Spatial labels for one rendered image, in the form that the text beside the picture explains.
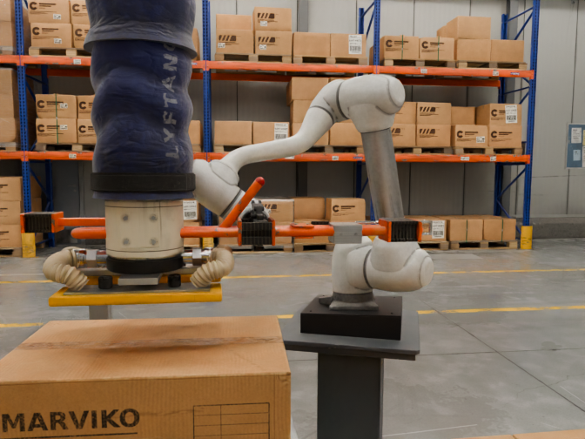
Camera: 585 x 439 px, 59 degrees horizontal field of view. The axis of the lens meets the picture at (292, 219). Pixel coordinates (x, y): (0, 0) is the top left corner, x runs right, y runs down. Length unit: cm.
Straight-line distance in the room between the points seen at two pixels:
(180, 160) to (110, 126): 15
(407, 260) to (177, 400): 100
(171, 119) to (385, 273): 100
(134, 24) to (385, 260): 112
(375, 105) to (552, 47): 1012
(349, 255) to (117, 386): 108
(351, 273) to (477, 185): 894
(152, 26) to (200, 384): 71
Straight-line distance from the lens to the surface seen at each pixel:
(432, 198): 1040
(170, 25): 116
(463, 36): 943
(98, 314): 177
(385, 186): 176
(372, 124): 171
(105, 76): 116
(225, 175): 149
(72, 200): 995
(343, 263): 193
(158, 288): 112
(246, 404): 108
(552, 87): 1162
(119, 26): 114
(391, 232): 125
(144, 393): 108
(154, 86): 113
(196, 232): 118
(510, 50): 975
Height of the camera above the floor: 134
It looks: 6 degrees down
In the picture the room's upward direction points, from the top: straight up
